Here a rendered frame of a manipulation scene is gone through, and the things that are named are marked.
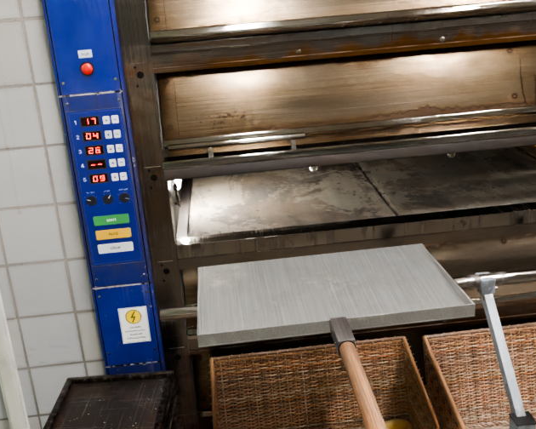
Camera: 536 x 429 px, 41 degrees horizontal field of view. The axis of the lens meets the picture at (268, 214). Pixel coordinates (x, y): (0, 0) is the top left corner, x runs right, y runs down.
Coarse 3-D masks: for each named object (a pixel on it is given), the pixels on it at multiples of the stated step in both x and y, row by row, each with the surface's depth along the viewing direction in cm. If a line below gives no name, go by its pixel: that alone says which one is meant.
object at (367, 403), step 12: (348, 348) 129; (348, 360) 126; (360, 360) 126; (348, 372) 123; (360, 372) 122; (360, 384) 118; (360, 396) 116; (372, 396) 116; (360, 408) 114; (372, 408) 112; (372, 420) 110
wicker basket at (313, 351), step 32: (256, 352) 197; (288, 352) 198; (320, 352) 198; (384, 352) 200; (224, 384) 197; (256, 384) 198; (288, 384) 199; (320, 384) 199; (384, 384) 200; (416, 384) 189; (256, 416) 198; (288, 416) 199; (320, 416) 200; (352, 416) 200; (416, 416) 192
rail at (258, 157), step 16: (528, 128) 172; (352, 144) 170; (368, 144) 170; (384, 144) 170; (400, 144) 170; (416, 144) 170; (432, 144) 171; (176, 160) 169; (192, 160) 168; (208, 160) 168; (224, 160) 168; (240, 160) 168; (256, 160) 168
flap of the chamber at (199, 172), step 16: (448, 144) 171; (464, 144) 171; (480, 144) 171; (496, 144) 172; (512, 144) 172; (528, 144) 172; (272, 160) 169; (288, 160) 169; (304, 160) 169; (320, 160) 169; (336, 160) 170; (352, 160) 170; (368, 160) 170; (176, 176) 168; (192, 176) 168; (208, 176) 168
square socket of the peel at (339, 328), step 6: (330, 318) 139; (336, 318) 138; (342, 318) 138; (330, 324) 138; (336, 324) 136; (342, 324) 136; (348, 324) 136; (330, 330) 139; (336, 330) 134; (342, 330) 134; (348, 330) 134; (336, 336) 133; (342, 336) 132; (348, 336) 132; (336, 342) 133; (342, 342) 131; (354, 342) 131; (336, 348) 134
